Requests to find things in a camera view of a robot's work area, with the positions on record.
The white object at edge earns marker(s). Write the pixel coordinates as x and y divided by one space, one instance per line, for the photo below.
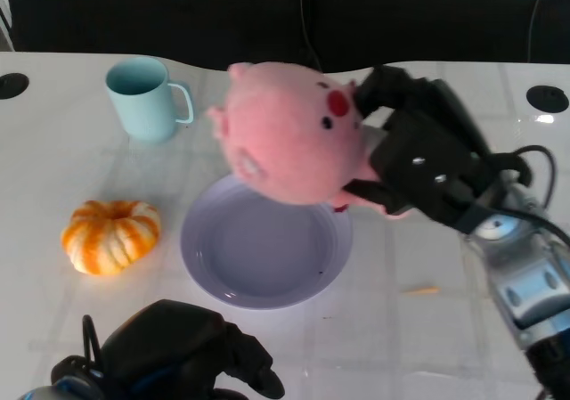
3 12

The lavender round plate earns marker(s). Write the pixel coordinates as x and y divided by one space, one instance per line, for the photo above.
267 262

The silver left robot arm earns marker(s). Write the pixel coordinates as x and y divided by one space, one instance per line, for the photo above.
58 386

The pink plush pig doll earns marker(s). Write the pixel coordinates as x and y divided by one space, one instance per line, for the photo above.
285 137

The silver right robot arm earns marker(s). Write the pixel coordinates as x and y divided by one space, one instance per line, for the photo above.
530 280

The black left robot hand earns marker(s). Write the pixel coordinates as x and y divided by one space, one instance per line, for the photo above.
178 342

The orange striped pumpkin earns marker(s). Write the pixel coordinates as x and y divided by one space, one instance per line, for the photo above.
109 239

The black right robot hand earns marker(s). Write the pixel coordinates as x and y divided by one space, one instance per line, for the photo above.
427 150

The small orange stick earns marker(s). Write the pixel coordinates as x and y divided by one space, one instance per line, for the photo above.
420 290

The mint green mug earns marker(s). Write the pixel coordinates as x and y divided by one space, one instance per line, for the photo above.
144 110

